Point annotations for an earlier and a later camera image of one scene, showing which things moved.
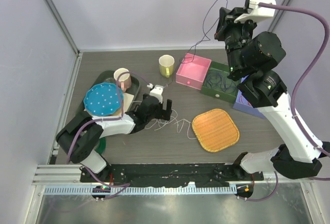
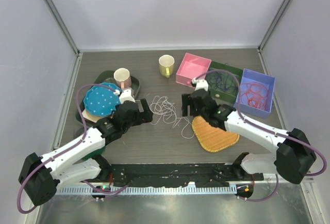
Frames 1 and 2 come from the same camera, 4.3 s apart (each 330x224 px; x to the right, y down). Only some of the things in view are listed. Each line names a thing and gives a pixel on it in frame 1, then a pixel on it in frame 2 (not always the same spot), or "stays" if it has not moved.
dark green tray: x=109 y=77 stays
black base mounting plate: x=201 y=174 stays
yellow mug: x=166 y=64 stays
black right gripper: x=221 y=29 to x=187 y=100
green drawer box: x=217 y=83 stays
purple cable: x=206 y=36 to x=221 y=70
